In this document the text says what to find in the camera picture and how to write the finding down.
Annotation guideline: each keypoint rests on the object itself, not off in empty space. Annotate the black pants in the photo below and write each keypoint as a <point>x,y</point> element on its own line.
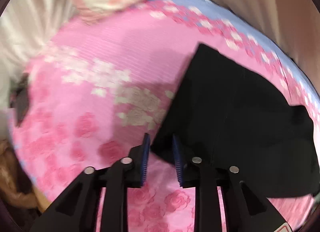
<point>230,116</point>

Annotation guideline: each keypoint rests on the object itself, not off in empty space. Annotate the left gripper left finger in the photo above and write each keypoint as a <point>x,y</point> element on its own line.
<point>98,198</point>

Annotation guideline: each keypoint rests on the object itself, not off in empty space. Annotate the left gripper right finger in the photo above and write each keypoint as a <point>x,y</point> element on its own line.
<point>223,200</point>

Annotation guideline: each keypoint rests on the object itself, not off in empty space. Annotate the pink floral bedsheet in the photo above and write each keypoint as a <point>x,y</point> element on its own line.
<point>94,91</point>

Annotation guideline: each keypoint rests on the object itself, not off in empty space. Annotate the beige curtain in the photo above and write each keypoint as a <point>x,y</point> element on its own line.
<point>292,24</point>

